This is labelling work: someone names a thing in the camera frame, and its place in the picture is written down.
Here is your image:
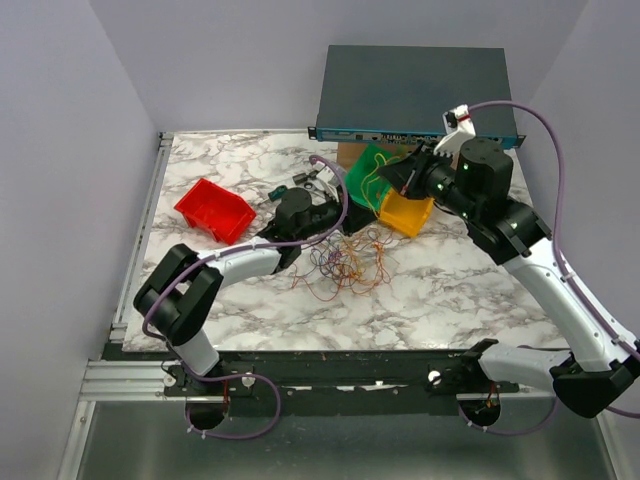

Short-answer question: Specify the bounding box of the yellow cable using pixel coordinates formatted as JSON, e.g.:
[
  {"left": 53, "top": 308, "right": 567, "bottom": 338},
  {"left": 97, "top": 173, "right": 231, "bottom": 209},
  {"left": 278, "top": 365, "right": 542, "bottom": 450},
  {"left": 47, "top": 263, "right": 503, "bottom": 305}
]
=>
[{"left": 359, "top": 152, "right": 406, "bottom": 281}]

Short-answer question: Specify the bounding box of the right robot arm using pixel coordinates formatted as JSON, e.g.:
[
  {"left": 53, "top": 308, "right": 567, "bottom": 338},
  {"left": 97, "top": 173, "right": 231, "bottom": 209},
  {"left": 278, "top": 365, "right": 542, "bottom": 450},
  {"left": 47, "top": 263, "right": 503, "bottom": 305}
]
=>
[{"left": 377, "top": 138, "right": 639, "bottom": 418}]

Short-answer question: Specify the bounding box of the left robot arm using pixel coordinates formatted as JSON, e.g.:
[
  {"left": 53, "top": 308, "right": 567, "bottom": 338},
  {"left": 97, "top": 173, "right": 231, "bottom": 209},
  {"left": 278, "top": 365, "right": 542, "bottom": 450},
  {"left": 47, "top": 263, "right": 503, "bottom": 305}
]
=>
[{"left": 133, "top": 187, "right": 375, "bottom": 395}]

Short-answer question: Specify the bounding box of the black T-handle tool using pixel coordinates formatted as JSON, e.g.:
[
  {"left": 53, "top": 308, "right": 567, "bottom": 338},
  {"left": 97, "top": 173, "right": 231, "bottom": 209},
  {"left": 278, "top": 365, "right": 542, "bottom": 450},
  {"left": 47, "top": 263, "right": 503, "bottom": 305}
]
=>
[{"left": 292, "top": 170, "right": 319, "bottom": 186}]

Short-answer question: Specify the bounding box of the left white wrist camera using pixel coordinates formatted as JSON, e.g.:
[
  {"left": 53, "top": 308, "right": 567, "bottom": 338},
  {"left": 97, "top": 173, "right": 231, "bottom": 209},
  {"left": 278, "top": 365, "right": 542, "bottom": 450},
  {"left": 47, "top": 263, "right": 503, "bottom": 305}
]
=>
[{"left": 314, "top": 164, "right": 346, "bottom": 200}]

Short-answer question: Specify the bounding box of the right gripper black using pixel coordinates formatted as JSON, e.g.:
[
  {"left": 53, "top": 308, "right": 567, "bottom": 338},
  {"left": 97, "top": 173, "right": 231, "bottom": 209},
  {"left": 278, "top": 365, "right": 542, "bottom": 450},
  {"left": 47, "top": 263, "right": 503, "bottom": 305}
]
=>
[{"left": 377, "top": 138, "right": 478, "bottom": 221}]

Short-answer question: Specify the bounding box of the wooden board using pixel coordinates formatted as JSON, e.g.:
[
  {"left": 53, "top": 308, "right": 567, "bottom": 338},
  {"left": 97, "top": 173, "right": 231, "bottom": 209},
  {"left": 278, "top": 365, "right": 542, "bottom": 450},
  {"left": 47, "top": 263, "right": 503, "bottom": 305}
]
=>
[{"left": 337, "top": 143, "right": 417, "bottom": 170}]

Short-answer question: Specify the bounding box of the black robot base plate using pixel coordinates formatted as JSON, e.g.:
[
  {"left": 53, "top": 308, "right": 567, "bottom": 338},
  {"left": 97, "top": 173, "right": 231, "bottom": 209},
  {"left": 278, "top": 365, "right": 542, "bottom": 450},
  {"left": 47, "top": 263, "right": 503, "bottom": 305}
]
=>
[{"left": 103, "top": 344, "right": 524, "bottom": 422}]

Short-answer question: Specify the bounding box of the yellow plastic bin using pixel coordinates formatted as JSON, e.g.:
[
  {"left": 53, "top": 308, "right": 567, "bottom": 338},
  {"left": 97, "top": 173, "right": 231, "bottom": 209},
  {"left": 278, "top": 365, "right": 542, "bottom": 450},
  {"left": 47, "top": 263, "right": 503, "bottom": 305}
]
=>
[{"left": 379, "top": 189, "right": 434, "bottom": 238}]

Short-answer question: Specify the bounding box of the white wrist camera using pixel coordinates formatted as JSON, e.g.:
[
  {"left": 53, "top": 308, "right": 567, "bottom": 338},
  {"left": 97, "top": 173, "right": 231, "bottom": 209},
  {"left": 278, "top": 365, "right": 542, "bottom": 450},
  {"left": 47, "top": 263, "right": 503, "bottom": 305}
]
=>
[
  {"left": 314, "top": 164, "right": 346, "bottom": 200},
  {"left": 434, "top": 104, "right": 476, "bottom": 156}
]

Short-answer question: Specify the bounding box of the green handled screwdriver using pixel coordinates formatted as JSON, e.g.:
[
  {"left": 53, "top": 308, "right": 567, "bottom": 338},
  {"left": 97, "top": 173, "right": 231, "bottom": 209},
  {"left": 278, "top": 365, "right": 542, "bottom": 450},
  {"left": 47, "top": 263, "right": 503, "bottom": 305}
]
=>
[{"left": 260, "top": 185, "right": 288, "bottom": 204}]

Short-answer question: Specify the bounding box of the red plastic bin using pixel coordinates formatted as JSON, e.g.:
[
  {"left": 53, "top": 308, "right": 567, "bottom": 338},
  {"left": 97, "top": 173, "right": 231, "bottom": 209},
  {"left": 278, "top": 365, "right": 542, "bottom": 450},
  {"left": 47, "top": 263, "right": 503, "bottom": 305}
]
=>
[{"left": 174, "top": 178, "right": 256, "bottom": 245}]

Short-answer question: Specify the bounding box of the blue network switch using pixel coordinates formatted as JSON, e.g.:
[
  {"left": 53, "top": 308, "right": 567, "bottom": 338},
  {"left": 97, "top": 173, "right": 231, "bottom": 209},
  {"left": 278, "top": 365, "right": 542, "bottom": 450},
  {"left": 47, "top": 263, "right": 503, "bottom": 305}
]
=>
[{"left": 308, "top": 45, "right": 511, "bottom": 145}]

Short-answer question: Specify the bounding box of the aluminium frame rail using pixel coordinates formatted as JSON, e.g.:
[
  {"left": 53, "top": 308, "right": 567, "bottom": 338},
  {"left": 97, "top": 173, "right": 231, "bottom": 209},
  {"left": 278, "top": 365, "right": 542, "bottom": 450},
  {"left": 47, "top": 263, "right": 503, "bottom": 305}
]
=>
[{"left": 79, "top": 357, "right": 609, "bottom": 401}]

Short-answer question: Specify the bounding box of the green plastic bin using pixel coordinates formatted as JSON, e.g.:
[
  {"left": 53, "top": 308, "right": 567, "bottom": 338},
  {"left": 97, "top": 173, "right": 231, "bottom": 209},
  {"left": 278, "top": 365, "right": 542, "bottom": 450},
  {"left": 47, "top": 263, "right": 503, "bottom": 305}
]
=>
[{"left": 345, "top": 151, "right": 401, "bottom": 214}]

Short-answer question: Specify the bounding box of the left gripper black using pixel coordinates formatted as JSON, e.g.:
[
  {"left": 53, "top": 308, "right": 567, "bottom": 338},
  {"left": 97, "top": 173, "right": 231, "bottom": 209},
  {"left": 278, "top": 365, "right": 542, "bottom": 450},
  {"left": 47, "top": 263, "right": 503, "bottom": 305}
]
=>
[{"left": 295, "top": 186, "right": 379, "bottom": 243}]

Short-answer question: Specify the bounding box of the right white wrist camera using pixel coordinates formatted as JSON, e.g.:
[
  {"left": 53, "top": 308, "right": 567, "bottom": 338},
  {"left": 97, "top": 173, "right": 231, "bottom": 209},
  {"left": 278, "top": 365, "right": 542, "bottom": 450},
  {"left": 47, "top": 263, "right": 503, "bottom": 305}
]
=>
[{"left": 434, "top": 104, "right": 476, "bottom": 156}]

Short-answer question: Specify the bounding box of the orange cable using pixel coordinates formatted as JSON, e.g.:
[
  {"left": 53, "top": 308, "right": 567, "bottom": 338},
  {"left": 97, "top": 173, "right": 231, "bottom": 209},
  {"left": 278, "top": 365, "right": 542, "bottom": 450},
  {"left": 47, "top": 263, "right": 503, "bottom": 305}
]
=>
[{"left": 289, "top": 224, "right": 401, "bottom": 304}]

